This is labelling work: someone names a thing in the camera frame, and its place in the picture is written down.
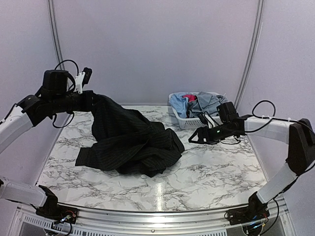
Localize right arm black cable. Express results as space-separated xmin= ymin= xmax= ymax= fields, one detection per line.
xmin=231 ymin=99 xmax=296 ymax=146

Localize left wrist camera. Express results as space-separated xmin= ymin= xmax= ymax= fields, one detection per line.
xmin=74 ymin=67 xmax=93 ymax=94

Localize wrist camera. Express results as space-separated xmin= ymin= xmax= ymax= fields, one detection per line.
xmin=74 ymin=67 xmax=93 ymax=94
xmin=198 ymin=112 xmax=215 ymax=128

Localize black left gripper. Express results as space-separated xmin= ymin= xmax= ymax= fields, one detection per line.
xmin=50 ymin=89 xmax=103 ymax=114

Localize white plastic laundry basket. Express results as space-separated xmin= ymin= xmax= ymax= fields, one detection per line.
xmin=168 ymin=92 xmax=221 ymax=129

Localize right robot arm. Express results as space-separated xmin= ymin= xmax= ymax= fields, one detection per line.
xmin=189 ymin=102 xmax=315 ymax=225

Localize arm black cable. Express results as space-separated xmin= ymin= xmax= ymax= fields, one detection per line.
xmin=231 ymin=99 xmax=296 ymax=146
xmin=52 ymin=59 xmax=81 ymax=129

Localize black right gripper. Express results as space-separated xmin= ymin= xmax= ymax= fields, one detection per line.
xmin=188 ymin=121 xmax=235 ymax=145

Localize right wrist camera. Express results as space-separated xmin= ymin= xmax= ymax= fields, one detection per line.
xmin=198 ymin=112 xmax=215 ymax=128

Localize grey denim jeans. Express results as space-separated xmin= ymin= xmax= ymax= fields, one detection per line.
xmin=186 ymin=92 xmax=228 ymax=118

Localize aluminium front rail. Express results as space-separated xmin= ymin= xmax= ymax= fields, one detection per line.
xmin=8 ymin=200 xmax=296 ymax=236

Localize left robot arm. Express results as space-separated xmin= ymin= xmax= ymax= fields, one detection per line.
xmin=0 ymin=67 xmax=95 ymax=220

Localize black pinstriped shirt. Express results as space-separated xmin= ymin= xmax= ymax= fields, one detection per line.
xmin=75 ymin=94 xmax=185 ymax=177

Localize red garment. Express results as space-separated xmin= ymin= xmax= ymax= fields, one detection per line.
xmin=182 ymin=94 xmax=197 ymax=102

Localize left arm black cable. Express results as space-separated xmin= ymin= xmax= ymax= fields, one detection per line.
xmin=52 ymin=59 xmax=81 ymax=129

